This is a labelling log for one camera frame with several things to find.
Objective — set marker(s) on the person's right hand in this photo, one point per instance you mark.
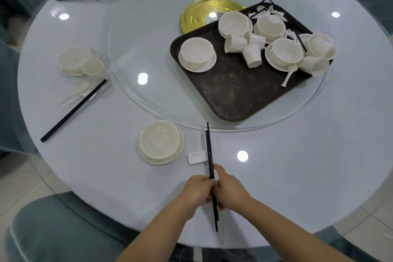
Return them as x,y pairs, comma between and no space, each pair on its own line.
231,192

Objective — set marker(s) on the person's left hand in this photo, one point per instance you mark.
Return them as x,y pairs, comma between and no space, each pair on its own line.
196,194

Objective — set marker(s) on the white chopstick rest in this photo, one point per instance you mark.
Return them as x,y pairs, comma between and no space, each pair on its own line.
91,97
196,158

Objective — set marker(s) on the black tray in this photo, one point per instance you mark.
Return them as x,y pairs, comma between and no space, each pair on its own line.
233,96

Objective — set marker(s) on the bunch of black chopsticks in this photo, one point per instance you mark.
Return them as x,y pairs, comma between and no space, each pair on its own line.
301,43

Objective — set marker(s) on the person's left forearm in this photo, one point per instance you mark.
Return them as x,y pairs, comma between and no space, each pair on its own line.
153,237

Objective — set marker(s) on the person's right forearm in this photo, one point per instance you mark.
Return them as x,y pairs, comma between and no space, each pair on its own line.
291,234

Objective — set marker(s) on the white round table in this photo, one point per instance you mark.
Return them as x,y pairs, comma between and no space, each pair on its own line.
291,163

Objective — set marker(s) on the glass lazy susan turntable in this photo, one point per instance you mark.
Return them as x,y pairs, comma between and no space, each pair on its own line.
138,40

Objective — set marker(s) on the gold turntable base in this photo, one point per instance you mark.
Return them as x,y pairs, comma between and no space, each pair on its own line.
192,17

